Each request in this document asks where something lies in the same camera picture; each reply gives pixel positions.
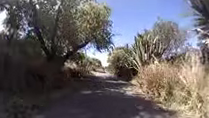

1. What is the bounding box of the shaded dry grass bank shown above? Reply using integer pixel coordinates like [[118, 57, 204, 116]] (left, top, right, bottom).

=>
[[0, 37, 104, 106]]

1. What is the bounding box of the spiky flax bush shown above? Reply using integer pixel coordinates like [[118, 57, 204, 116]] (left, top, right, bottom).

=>
[[126, 32, 161, 73]]

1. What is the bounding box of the spreading leafy tree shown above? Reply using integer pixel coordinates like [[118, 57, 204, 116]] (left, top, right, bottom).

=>
[[0, 0, 117, 68]]

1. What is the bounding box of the dry tall grass bank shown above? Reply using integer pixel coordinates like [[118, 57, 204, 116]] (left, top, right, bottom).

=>
[[131, 50, 209, 118]]

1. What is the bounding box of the round bushy tree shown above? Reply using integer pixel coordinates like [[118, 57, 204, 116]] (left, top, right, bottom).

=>
[[148, 19, 190, 62]]

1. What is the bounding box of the grey dirt path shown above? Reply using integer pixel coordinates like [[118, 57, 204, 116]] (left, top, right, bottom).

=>
[[29, 69, 183, 118]]

